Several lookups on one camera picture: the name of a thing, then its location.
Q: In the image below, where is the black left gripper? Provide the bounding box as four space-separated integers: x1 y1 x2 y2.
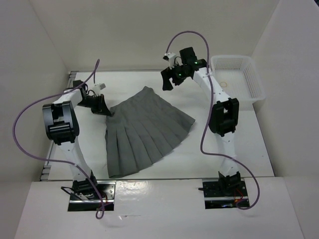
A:
76 94 111 116

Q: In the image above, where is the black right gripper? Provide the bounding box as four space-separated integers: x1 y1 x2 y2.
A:
161 61 190 91

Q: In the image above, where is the grey pleated skirt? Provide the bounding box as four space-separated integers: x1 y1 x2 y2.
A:
105 87 195 178

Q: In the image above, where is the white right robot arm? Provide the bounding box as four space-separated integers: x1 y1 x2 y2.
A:
161 47 241 196

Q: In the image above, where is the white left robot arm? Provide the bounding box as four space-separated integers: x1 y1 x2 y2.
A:
42 80 112 199

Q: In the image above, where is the white plastic basket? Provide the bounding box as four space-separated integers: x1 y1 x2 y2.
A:
210 55 266 110

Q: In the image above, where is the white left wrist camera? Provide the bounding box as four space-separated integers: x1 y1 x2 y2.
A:
92 83 106 92

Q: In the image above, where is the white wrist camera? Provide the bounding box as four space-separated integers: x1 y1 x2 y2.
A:
163 52 178 69
92 83 106 92

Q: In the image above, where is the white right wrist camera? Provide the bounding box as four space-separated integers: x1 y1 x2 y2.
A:
163 52 178 69

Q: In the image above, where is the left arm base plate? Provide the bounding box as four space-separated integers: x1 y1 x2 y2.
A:
59 180 117 212

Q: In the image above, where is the white aluminium table rail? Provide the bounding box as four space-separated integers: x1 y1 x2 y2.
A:
39 71 78 181

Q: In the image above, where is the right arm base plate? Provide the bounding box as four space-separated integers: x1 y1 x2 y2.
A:
198 180 250 209

